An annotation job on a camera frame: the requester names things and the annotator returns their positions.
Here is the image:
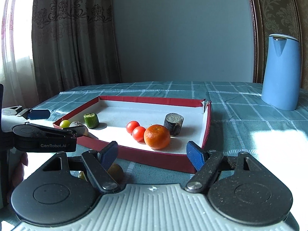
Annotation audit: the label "brown longan fruit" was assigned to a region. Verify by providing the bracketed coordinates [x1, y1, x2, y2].
[107, 163, 124, 184]

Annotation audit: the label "large yellow-green tomato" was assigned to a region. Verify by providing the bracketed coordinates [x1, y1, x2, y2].
[78, 171, 88, 182]

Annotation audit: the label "small yellow-green tomato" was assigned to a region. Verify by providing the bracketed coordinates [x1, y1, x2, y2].
[59, 120, 70, 128]

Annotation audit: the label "eggplant chunk sideways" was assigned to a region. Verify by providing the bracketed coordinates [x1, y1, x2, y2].
[69, 121, 89, 137]

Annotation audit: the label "green cucumber chunk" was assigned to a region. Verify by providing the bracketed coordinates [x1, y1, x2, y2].
[83, 113, 99, 129]

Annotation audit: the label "red cherry tomato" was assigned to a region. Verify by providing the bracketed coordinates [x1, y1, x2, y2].
[131, 126, 146, 142]
[126, 121, 140, 135]

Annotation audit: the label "dark eggplant chunk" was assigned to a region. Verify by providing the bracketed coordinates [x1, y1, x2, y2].
[164, 113, 184, 136]

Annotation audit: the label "orange mandarin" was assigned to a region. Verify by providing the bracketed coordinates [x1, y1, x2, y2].
[144, 124, 171, 150]

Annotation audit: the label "person's left hand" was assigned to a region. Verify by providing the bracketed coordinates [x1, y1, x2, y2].
[7, 152, 29, 203]

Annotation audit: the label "teal plaid tablecloth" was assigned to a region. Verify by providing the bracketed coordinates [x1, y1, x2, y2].
[0, 81, 308, 231]

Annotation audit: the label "red cardboard tray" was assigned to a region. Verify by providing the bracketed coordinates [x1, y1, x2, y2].
[53, 95, 211, 174]

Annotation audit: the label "brown patterned curtain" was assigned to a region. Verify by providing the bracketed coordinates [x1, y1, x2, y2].
[31, 0, 121, 101]

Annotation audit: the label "blue electric kettle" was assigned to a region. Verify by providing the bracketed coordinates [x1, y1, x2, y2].
[261, 34, 301, 111]

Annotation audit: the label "dark wooden door frame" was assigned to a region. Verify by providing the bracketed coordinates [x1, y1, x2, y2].
[249, 0, 302, 83]

